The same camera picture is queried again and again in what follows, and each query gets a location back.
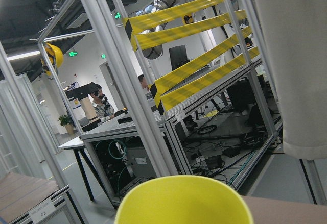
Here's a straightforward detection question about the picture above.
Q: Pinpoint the yellow plastic cup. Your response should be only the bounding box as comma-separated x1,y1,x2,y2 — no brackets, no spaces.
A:
114,175,254,223

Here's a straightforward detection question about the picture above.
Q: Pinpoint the yellow hard hat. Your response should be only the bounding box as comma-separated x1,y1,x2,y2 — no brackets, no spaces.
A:
41,43,64,78

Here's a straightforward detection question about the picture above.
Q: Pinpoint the potted plant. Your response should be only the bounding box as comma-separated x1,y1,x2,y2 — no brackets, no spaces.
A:
58,115,74,135

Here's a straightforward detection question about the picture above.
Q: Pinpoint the seated man with mask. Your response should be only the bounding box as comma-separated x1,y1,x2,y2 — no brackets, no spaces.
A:
90,84,115,123

